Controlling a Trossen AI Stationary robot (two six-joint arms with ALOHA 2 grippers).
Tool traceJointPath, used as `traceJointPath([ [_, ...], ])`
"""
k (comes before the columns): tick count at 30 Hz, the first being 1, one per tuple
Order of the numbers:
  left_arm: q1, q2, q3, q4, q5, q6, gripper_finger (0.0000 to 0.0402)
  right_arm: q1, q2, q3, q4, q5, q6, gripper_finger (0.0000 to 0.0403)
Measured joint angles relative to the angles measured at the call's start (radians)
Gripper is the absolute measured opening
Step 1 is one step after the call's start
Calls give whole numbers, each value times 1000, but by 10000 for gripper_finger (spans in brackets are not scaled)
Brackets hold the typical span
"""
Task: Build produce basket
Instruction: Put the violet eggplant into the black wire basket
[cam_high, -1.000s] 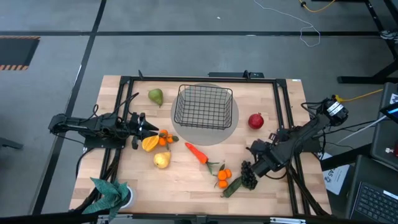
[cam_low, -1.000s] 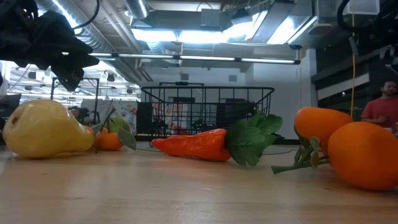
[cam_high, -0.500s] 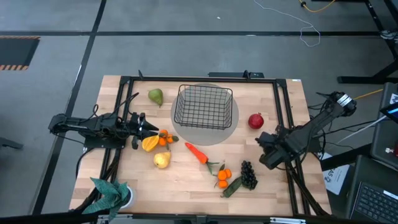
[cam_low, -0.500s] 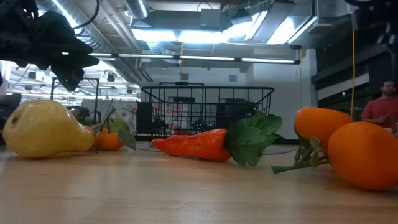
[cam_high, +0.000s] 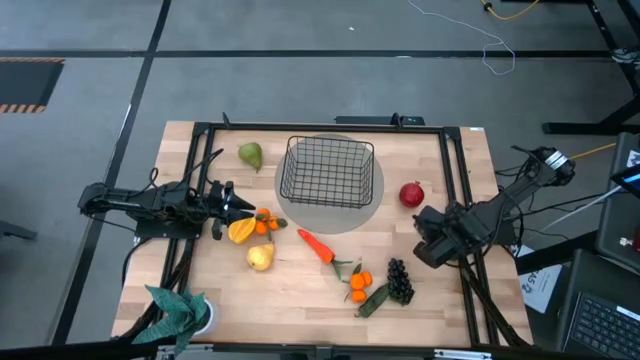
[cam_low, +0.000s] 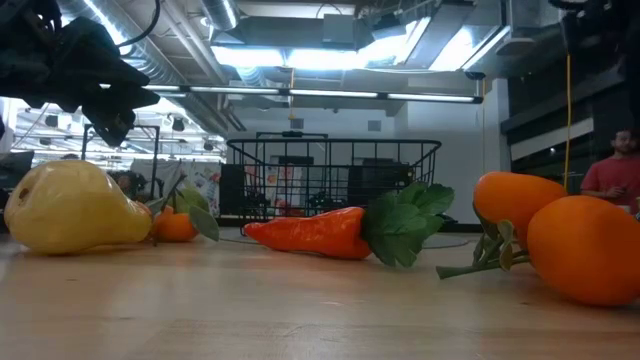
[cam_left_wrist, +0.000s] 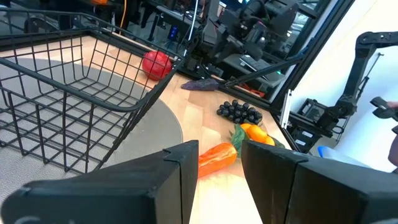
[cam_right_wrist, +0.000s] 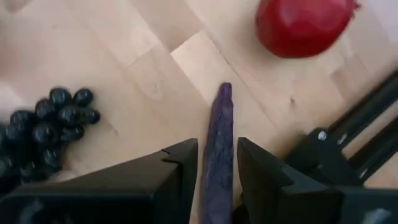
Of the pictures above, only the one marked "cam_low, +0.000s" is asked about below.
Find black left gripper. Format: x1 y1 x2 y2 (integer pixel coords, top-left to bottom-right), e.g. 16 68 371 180
0 17 161 149

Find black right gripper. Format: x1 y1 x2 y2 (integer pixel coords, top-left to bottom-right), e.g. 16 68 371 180
548 0 640 132

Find yellow pear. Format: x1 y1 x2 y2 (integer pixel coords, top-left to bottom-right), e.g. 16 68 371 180
3 159 154 256

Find small tangerine with leaves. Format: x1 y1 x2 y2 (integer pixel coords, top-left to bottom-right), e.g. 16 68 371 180
147 172 221 247

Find orange carrot with green leaves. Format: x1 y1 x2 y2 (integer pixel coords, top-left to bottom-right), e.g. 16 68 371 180
243 181 456 269

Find two oranges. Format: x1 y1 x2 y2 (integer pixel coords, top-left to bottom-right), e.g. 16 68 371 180
435 171 640 307

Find black metal rack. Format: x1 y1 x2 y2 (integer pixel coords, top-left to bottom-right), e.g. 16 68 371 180
81 123 161 201

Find colourful printed cloth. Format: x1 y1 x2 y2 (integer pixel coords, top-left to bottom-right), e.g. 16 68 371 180
130 158 222 216

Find person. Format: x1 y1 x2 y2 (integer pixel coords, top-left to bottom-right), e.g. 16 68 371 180
579 127 640 206

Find long ceiling light bar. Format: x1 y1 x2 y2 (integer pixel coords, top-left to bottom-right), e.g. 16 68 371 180
99 83 484 105

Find grey round mat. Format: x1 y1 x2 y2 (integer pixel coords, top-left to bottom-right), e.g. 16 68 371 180
209 231 474 251

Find large silver ventilation duct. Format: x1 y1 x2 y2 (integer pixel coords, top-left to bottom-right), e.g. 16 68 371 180
57 0 231 139

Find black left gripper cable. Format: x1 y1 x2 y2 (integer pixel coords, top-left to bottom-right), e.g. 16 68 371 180
115 0 162 49

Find yellow hanging cable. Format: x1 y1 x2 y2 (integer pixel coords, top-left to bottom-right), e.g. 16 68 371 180
563 52 573 191

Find small silver ventilation duct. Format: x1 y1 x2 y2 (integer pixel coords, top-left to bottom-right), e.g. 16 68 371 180
199 0 241 32

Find black wire basket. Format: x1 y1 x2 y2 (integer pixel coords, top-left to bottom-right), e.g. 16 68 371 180
225 130 443 236

